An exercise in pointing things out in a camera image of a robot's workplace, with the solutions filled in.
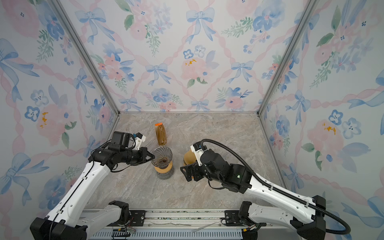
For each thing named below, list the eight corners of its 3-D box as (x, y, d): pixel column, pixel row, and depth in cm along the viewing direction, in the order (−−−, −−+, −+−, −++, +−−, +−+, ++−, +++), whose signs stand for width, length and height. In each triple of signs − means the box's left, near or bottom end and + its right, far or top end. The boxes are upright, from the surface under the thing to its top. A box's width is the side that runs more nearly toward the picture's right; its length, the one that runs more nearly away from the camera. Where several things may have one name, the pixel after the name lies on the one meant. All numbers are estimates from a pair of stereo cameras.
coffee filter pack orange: (158, 146, 103) (156, 138, 96) (157, 132, 111) (154, 123, 103) (168, 144, 104) (166, 136, 97) (165, 130, 112) (163, 122, 104)
